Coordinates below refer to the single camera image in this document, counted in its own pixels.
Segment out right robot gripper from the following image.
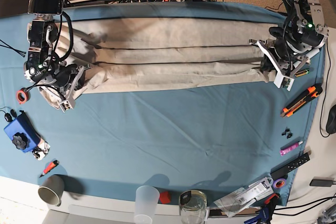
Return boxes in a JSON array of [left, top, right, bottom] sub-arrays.
[[39, 63, 86, 95]]

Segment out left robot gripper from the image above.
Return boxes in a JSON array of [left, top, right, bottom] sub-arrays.
[[260, 26, 327, 76]]

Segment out beige T-shirt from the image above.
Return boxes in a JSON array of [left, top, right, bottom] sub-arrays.
[[39, 18, 283, 110]]

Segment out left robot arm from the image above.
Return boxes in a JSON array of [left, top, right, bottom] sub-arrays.
[[265, 0, 328, 74]]

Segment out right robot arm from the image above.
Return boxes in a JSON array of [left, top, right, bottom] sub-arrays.
[[24, 0, 87, 100]]

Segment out AA battery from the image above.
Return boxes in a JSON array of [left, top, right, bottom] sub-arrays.
[[295, 68, 310, 78]]

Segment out black white marker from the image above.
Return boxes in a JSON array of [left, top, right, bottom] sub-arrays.
[[306, 48, 320, 59]]

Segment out orange black utility knife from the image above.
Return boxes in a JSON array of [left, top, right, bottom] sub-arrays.
[[280, 83, 323, 118]]

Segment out orange tape roll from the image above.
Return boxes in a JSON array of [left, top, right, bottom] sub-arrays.
[[16, 88, 30, 104]]

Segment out black zip ties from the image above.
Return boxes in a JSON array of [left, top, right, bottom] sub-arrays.
[[0, 40, 26, 58]]

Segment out small black clips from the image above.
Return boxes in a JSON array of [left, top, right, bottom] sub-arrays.
[[281, 127, 292, 139]]

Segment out blue box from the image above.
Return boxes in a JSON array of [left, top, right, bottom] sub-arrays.
[[4, 114, 40, 153]]

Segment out white small caster toy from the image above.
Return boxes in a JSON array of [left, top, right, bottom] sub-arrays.
[[32, 142, 50, 161]]

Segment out black knob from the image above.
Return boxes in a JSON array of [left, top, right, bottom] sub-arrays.
[[12, 133, 28, 150]]

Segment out red black small tool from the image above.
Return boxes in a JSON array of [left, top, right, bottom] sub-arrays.
[[39, 160, 59, 178]]

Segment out purple glue tube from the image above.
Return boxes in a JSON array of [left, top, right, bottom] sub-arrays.
[[280, 141, 303, 156]]

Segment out black perforated bar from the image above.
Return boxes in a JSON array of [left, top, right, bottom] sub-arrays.
[[270, 150, 312, 180]]

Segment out grey mug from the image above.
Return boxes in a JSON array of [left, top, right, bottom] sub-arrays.
[[38, 175, 65, 206]]

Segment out purple tape roll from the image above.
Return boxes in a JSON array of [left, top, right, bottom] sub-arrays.
[[273, 178, 286, 189]]

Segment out translucent plastic cup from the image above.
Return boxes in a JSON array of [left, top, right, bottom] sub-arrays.
[[134, 185, 160, 224]]

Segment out red small block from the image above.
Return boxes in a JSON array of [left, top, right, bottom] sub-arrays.
[[159, 191, 171, 204]]

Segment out packaged item in plastic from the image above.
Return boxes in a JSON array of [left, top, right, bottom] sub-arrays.
[[214, 177, 274, 218]]

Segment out blue orange bar clamp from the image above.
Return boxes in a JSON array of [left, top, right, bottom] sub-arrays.
[[244, 193, 280, 224]]

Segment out glass jar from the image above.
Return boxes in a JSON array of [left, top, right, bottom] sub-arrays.
[[179, 189, 207, 224]]

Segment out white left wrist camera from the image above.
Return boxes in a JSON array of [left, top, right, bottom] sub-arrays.
[[249, 39, 294, 91]]

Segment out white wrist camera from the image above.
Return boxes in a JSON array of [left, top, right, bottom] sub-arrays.
[[249, 39, 294, 91], [58, 65, 91, 113]]

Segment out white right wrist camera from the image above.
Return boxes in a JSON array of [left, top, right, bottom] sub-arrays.
[[58, 65, 91, 113]]

